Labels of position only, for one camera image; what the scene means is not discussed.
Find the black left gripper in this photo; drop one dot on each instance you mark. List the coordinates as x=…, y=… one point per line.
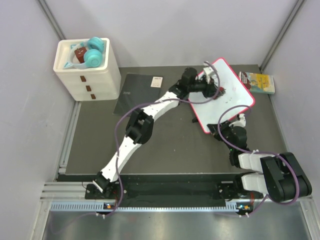
x=210, y=88

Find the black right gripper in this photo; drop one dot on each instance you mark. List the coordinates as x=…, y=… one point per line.
x=215, y=132

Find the pink framed whiteboard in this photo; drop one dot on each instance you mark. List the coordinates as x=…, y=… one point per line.
x=235, y=100

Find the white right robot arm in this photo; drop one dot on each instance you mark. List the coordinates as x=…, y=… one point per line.
x=279, y=176

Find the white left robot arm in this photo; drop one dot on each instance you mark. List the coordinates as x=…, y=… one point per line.
x=139, y=130

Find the yellow green book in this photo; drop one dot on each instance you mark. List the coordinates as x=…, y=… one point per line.
x=257, y=82

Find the black notebook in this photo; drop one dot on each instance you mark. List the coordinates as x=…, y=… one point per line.
x=137, y=89

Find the white drawer unit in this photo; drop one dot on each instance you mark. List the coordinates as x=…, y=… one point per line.
x=90, y=84

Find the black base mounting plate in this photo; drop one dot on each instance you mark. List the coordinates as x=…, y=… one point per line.
x=174, y=190

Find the teal cat ear headphones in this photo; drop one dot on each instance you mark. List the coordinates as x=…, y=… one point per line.
x=93, y=55

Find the brown cube toy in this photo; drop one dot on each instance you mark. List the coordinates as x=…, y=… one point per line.
x=80, y=53

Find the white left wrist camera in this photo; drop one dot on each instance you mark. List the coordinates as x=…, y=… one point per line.
x=209, y=70

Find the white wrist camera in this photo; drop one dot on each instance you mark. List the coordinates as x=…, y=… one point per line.
x=209, y=70
x=240, y=121

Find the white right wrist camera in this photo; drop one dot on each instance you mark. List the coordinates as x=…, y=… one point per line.
x=240, y=121

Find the grey slotted cable duct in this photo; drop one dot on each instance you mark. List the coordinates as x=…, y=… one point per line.
x=68, y=206

